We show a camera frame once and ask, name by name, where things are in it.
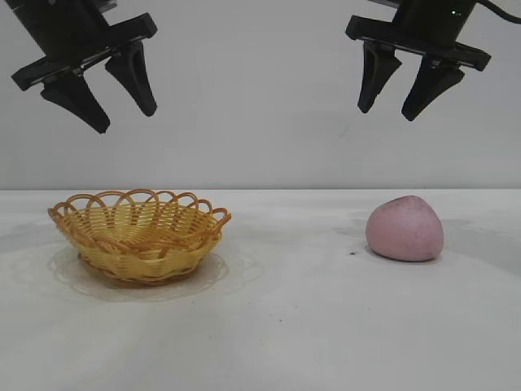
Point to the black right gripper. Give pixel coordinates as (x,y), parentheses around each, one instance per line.
(431,24)

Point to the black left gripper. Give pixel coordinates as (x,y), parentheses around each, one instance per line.
(77,36)

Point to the pink round bun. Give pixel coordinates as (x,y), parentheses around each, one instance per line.
(403,230)

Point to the yellow woven wicker basket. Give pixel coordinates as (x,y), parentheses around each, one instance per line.
(138,240)

